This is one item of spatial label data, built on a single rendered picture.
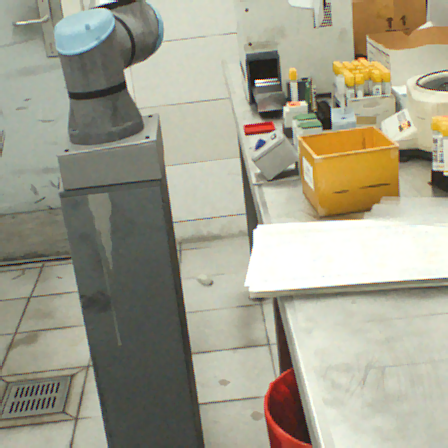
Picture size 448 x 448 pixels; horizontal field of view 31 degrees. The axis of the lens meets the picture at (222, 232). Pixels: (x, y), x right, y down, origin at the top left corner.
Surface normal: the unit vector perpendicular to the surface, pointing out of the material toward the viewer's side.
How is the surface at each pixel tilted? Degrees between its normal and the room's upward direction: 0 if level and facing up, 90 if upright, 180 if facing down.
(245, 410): 0
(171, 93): 90
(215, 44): 90
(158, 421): 90
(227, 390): 0
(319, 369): 0
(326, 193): 90
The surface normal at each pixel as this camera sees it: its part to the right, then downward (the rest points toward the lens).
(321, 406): -0.11, -0.92
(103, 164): 0.04, 0.36
